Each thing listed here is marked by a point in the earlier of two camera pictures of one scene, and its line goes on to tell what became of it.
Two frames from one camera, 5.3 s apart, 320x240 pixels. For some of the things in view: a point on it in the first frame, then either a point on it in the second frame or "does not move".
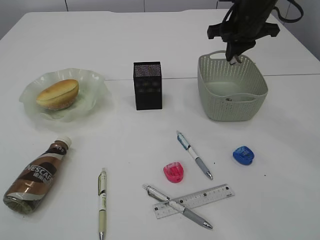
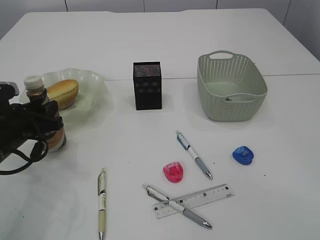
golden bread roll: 59,95 does not move
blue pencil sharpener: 243,155 does not move
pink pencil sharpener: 174,172 does not move
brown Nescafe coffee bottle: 27,192 to 37,93
